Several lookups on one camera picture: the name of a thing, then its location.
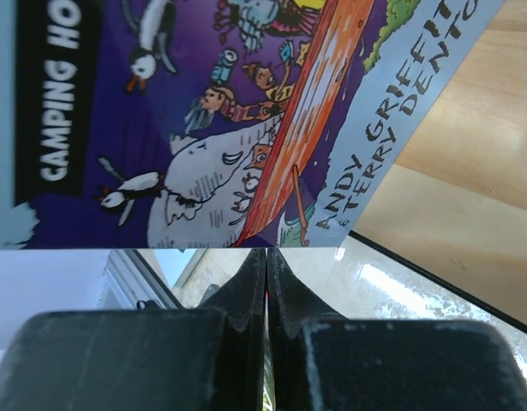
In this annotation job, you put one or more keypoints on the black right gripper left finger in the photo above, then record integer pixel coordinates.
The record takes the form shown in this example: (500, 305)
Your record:
(208, 357)

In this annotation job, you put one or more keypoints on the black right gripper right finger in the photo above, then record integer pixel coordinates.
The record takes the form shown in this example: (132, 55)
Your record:
(325, 361)

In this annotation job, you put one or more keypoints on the purple paperback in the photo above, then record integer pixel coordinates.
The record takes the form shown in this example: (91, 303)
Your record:
(205, 124)

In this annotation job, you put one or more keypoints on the aluminium frame rail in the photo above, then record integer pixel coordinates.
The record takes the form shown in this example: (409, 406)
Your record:
(140, 278)

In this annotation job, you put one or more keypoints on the wooden shelf with wire frame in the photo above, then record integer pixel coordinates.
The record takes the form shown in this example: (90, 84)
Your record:
(455, 202)

